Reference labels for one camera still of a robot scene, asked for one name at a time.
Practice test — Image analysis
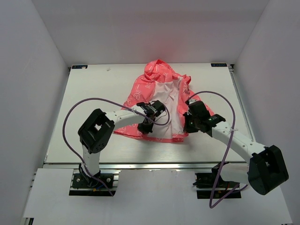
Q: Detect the pink hooded kids jacket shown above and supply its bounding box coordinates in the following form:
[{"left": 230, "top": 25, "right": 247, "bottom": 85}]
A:
[{"left": 114, "top": 60, "right": 200, "bottom": 143}]

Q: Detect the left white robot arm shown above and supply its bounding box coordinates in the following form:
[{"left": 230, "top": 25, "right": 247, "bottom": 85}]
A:
[{"left": 78, "top": 105, "right": 160, "bottom": 187}]

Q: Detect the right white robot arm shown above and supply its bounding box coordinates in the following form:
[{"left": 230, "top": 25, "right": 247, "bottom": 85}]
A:
[{"left": 184, "top": 113, "right": 289, "bottom": 195}]

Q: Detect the right blue corner label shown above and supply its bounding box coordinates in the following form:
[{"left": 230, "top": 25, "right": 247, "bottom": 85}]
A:
[{"left": 210, "top": 63, "right": 227, "bottom": 67}]

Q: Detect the blue corner label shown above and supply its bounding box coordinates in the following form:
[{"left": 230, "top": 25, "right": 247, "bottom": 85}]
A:
[
  {"left": 71, "top": 65, "right": 88, "bottom": 69},
  {"left": 210, "top": 63, "right": 227, "bottom": 67}
]

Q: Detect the left blue corner label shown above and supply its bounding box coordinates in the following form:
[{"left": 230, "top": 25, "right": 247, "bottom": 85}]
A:
[{"left": 71, "top": 65, "right": 88, "bottom": 69}]

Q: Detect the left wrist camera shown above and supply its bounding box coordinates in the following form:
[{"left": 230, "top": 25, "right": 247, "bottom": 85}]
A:
[{"left": 136, "top": 100, "right": 166, "bottom": 117}]

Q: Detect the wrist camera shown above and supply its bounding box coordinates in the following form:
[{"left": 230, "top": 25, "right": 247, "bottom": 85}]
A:
[
  {"left": 185, "top": 99, "right": 210, "bottom": 120},
  {"left": 136, "top": 100, "right": 166, "bottom": 117}
]

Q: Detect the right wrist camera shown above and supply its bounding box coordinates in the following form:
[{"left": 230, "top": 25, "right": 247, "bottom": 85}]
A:
[{"left": 185, "top": 99, "right": 210, "bottom": 120}]

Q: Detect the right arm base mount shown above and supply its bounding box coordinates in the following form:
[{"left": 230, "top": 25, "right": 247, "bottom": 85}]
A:
[{"left": 193, "top": 163, "right": 237, "bottom": 199}]

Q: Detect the aluminium right side rail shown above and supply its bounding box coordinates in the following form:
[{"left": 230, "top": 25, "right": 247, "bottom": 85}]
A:
[{"left": 228, "top": 64, "right": 256, "bottom": 141}]

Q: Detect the aluminium rail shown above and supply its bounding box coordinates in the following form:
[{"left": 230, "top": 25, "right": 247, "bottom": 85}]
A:
[
  {"left": 43, "top": 161, "right": 253, "bottom": 171},
  {"left": 228, "top": 64, "right": 256, "bottom": 141}
]

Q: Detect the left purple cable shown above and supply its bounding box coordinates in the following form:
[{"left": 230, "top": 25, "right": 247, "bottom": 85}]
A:
[{"left": 62, "top": 97, "right": 170, "bottom": 196}]

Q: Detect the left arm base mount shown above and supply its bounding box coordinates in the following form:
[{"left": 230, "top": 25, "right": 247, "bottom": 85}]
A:
[{"left": 69, "top": 168, "right": 119, "bottom": 197}]

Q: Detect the aluminium front rail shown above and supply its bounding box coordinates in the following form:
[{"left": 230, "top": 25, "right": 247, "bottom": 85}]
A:
[{"left": 43, "top": 161, "right": 253, "bottom": 171}]

